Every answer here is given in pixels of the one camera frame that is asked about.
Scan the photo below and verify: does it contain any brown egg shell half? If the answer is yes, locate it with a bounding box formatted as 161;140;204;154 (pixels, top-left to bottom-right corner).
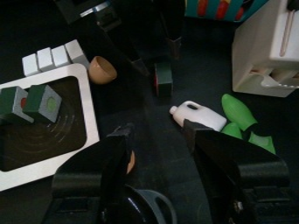
88;55;117;86

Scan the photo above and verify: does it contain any white toy milk jug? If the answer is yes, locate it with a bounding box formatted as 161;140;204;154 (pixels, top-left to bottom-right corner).
168;100;228;133

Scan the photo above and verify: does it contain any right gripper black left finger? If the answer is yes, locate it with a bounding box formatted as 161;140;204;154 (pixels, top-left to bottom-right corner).
51;122;136;200

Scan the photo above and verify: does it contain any small brown toy egg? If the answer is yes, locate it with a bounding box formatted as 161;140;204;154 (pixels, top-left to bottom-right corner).
125;150;136;174

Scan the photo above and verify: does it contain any white toy toaster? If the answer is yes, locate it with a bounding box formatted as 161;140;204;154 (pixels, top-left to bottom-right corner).
231;0;299;99

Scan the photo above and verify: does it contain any green sushi piece red centre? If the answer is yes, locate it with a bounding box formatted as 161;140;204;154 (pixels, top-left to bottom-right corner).
0;86;35;125

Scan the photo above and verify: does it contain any white tray with black centre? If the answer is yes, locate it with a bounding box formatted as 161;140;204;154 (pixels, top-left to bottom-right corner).
0;63;100;192

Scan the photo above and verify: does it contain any green toy leaf vegetable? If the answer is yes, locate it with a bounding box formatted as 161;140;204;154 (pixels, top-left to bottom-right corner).
219;93;278;155

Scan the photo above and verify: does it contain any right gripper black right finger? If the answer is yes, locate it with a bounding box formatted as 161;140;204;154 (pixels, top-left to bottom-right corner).
181;118;292;205

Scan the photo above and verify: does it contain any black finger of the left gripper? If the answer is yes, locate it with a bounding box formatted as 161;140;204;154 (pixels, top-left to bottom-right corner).
101;25;152;77
165;35;184;61

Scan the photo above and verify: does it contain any dark green sushi roll piece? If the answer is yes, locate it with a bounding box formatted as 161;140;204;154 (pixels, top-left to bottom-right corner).
153;61;173;98

